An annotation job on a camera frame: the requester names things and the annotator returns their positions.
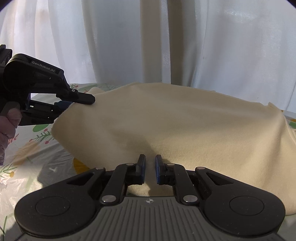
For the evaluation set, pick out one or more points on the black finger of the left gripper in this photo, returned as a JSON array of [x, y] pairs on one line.
[[82, 98]]

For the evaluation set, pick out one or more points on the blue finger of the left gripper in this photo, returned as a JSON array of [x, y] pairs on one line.
[[62, 105]]

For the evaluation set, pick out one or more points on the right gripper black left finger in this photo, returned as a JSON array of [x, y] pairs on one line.
[[120, 179]]

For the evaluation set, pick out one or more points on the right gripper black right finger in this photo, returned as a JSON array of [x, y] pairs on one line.
[[176, 176]]

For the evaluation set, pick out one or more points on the cream knit garment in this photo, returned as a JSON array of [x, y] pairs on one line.
[[247, 141]]

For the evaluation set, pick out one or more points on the gloved left hand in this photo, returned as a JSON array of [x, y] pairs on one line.
[[9, 124]]

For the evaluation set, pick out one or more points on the floral plastic bed cover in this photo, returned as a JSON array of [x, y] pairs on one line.
[[60, 200]]

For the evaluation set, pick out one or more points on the white sheer curtain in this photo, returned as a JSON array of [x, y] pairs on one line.
[[244, 49]]

